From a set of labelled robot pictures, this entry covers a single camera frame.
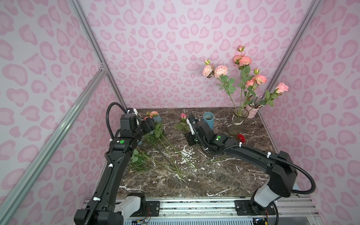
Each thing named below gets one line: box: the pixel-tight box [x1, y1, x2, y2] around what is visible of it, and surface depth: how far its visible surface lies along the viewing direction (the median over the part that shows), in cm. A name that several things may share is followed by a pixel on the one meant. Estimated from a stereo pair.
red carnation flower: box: [236, 133, 247, 144], surface depth 98 cm
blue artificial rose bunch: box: [152, 115, 163, 122], surface depth 100 cm
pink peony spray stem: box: [232, 45, 268, 116], surface depth 87 cm
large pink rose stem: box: [146, 110, 160, 119], surface depth 114 cm
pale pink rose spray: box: [202, 58, 236, 109], surface depth 80 cm
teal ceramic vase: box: [202, 112, 215, 130], surface depth 88 cm
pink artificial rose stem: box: [257, 82, 289, 107], surface depth 74 cm
